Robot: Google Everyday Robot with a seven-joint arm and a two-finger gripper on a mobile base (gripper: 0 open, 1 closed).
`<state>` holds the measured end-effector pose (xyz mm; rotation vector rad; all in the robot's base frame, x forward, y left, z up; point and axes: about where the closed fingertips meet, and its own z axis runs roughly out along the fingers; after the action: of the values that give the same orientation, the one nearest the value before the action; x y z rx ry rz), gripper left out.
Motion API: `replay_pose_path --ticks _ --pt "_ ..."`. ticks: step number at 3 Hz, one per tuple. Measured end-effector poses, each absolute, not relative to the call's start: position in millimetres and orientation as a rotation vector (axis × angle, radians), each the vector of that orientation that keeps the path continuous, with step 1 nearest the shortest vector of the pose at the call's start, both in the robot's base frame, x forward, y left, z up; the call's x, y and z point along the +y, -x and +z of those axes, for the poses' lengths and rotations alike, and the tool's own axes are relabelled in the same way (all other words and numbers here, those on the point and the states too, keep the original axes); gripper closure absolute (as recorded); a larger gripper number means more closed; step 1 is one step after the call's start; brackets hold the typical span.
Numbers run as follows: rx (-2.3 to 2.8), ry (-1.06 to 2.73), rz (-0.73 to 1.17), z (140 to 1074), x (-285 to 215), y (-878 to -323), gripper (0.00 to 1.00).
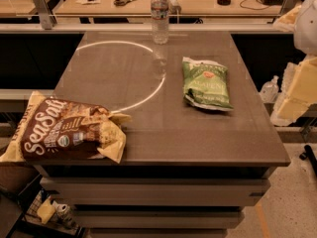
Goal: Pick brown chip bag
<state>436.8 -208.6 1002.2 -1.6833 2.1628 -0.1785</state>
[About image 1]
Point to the small clear bottle on shelf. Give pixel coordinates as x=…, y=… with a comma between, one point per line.
x=269, y=90

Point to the grey metal bracket left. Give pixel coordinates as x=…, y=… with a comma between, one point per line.
x=47, y=19

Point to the clear plastic water bottle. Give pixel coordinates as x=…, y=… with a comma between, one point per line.
x=160, y=21

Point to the yellow sponge in basket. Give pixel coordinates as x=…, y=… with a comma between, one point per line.
x=46, y=211

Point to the black caster wheel leg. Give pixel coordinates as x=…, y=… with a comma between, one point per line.
x=309, y=154

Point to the brown sea salt chip bag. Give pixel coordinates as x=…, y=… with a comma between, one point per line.
x=53, y=128

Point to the green jalapeno chip bag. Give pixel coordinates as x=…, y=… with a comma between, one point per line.
x=205, y=84

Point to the white power strip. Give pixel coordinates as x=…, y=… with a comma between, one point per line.
x=174, y=6

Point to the black handled scissors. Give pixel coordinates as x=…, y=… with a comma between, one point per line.
x=120, y=3

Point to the black wire basket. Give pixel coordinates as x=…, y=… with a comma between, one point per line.
x=61, y=225

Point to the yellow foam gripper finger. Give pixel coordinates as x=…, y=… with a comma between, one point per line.
x=298, y=89
x=287, y=21

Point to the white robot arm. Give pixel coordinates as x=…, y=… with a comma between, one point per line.
x=305, y=40

